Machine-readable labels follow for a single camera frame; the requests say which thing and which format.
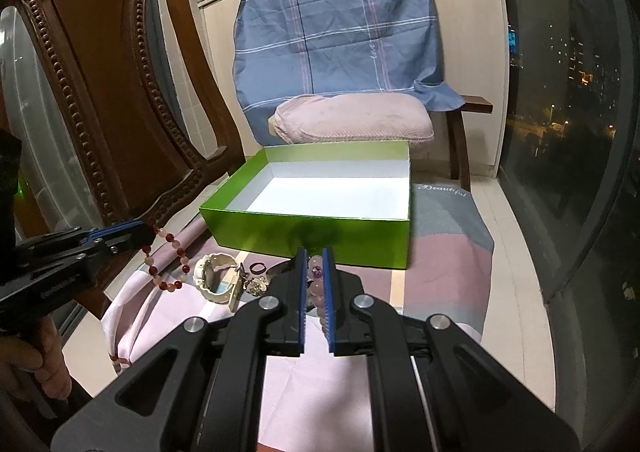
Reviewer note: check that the plain dark wooden chair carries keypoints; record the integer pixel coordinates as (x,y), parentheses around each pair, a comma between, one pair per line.
(457,141)

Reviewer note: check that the green cardboard box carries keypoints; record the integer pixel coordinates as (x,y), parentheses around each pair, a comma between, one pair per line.
(310,232)

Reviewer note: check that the glass window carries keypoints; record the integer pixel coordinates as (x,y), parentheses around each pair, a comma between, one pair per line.
(560,106)

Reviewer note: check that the pink cushion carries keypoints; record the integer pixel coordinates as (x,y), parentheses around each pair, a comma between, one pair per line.
(350,119)

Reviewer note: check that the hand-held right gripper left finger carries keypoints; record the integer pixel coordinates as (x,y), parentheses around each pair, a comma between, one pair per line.
(301,302)

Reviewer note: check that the blue checked cloth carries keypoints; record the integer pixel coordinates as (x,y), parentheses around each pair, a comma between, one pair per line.
(340,31)

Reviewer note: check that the cream wristwatch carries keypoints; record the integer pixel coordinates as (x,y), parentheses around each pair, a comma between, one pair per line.
(215,258)

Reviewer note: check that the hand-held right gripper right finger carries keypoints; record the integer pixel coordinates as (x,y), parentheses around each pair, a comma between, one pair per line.
(328,307)

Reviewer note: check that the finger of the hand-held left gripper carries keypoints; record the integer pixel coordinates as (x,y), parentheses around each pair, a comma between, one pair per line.
(132,242)
(127,229)

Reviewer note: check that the pale flower brooch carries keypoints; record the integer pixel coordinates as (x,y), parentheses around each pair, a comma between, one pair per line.
(255,286)

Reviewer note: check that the person's left hand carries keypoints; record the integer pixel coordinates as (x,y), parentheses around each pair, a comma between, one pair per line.
(52,367)

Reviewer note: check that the carved wooden chair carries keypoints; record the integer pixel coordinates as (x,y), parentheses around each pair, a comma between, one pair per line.
(100,81)

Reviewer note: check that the black bangle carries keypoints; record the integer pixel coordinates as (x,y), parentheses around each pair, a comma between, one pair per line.
(251,269)

